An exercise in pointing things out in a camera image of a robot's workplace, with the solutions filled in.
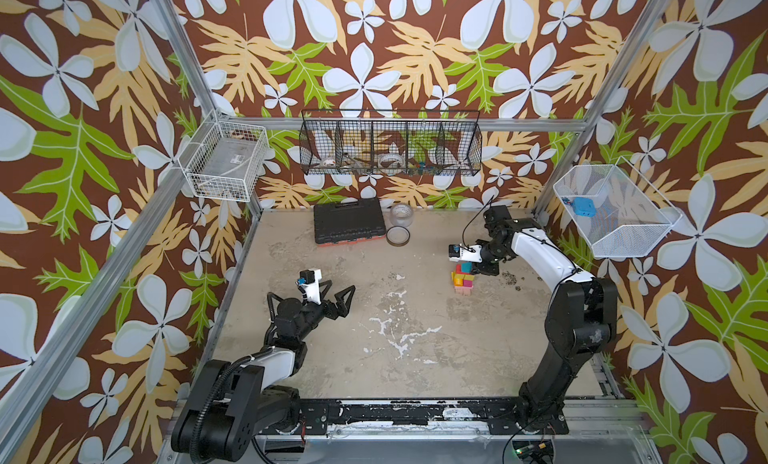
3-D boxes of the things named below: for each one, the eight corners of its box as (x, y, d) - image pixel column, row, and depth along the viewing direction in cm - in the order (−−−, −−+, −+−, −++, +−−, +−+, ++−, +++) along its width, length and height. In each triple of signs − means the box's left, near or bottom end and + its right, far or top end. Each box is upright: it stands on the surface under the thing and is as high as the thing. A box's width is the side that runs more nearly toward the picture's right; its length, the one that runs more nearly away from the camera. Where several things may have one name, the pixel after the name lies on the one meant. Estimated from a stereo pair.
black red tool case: (317, 250, 110) (314, 240, 106) (315, 214, 122) (312, 204, 117) (386, 240, 113) (386, 230, 109) (377, 206, 125) (377, 195, 120)
